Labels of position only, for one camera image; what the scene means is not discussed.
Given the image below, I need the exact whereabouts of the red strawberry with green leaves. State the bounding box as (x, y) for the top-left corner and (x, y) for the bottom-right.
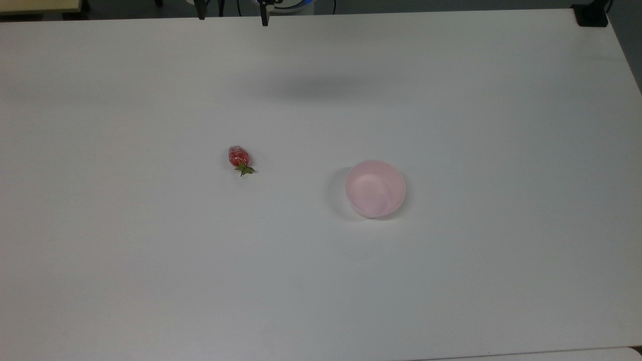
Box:
(228, 145), (256, 177)

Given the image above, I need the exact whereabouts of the pink plastic bowl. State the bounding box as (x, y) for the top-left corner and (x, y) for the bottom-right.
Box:
(345, 160), (407, 219)

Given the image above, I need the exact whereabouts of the beige wooden board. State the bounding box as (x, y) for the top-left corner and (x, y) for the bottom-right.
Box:
(0, 0), (83, 15)

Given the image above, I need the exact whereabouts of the black table clamp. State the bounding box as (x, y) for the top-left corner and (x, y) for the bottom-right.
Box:
(572, 0), (613, 28)

